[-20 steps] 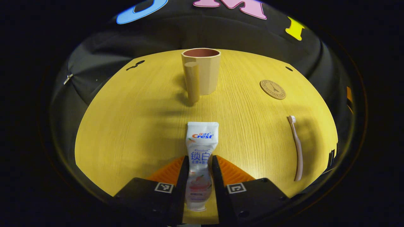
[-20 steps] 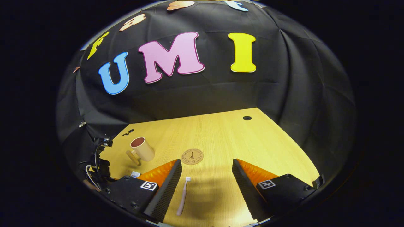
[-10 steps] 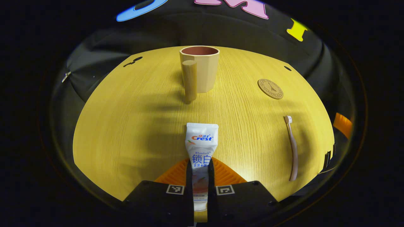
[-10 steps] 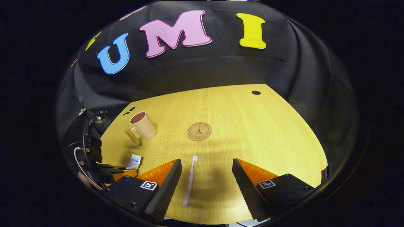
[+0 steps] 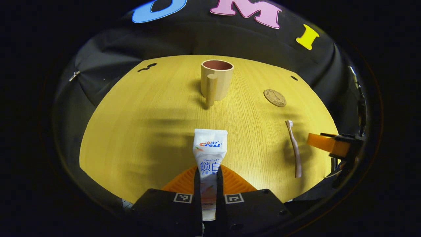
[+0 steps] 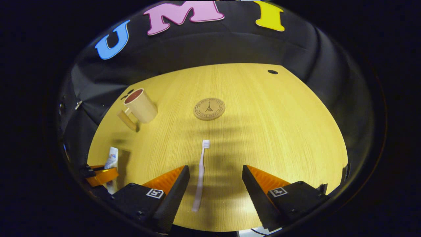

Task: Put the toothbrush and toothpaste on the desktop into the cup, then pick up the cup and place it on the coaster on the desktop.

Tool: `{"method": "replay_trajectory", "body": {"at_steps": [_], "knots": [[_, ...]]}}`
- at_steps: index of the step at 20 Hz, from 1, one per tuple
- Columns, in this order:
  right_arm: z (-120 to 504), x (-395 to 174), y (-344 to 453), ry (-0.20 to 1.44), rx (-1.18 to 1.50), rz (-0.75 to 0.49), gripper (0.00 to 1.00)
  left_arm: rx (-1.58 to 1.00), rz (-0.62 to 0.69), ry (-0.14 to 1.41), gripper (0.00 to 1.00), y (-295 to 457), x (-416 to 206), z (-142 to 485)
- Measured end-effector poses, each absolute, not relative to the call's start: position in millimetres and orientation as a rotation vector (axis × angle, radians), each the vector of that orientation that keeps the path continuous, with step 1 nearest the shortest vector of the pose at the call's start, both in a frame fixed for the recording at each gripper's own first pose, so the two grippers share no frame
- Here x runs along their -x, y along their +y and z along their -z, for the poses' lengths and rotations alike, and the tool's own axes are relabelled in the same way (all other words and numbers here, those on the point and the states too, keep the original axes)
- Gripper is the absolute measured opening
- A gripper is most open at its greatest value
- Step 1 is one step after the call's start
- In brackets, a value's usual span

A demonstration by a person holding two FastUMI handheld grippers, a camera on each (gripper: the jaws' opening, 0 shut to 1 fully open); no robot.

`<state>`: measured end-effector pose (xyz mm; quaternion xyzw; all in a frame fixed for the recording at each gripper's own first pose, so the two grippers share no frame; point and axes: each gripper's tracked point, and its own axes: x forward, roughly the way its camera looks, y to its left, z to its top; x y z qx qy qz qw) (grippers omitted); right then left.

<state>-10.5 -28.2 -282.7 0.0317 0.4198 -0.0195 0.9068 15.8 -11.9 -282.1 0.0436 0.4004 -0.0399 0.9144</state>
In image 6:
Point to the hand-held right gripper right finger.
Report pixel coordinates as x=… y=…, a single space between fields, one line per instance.
x=256 y=200

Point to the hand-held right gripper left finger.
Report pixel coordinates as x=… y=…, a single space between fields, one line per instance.
x=172 y=200

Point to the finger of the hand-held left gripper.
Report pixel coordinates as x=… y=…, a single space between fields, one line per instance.
x=103 y=176

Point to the white toothpaste tube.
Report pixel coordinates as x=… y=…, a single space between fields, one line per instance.
x=111 y=161

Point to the white toothbrush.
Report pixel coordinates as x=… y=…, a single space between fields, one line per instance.
x=201 y=171

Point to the beige cup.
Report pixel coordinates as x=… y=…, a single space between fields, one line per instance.
x=143 y=107

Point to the round wooden coaster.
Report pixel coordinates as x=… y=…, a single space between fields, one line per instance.
x=209 y=109

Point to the silver metal clip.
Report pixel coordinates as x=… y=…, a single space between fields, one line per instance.
x=78 y=105

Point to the black backdrop cloth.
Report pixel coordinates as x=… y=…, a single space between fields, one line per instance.
x=204 y=46

